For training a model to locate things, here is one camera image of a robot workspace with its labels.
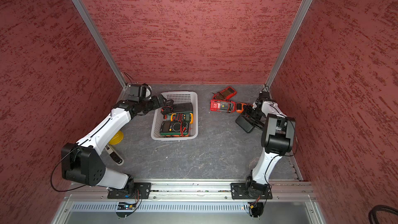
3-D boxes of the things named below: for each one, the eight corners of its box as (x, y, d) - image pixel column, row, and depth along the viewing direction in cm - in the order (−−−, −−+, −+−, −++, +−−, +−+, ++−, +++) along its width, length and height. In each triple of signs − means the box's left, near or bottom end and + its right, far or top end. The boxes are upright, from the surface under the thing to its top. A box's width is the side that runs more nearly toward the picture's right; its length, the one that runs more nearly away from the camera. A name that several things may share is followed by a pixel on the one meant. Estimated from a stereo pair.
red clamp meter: (210, 114, 105) (210, 108, 99) (210, 106, 110) (210, 99, 104) (234, 114, 105) (236, 108, 99) (233, 106, 110) (234, 99, 104)
